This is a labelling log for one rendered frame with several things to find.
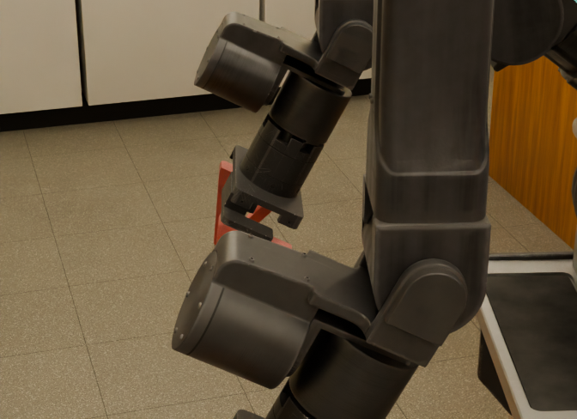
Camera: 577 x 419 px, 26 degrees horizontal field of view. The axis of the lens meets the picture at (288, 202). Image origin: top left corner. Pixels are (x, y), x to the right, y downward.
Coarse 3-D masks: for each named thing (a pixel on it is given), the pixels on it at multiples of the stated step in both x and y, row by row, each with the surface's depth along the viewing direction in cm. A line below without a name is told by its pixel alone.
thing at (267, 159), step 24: (264, 120) 109; (264, 144) 107; (288, 144) 106; (240, 168) 109; (264, 168) 107; (288, 168) 107; (240, 192) 105; (264, 192) 107; (288, 192) 108; (288, 216) 106
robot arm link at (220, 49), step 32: (224, 32) 103; (256, 32) 103; (288, 32) 107; (352, 32) 100; (224, 64) 103; (256, 64) 104; (320, 64) 102; (352, 64) 101; (224, 96) 105; (256, 96) 104
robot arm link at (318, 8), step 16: (320, 0) 101; (336, 0) 101; (352, 0) 101; (368, 0) 101; (320, 16) 101; (336, 16) 101; (352, 16) 101; (368, 16) 101; (320, 32) 102; (320, 48) 102; (368, 64) 103
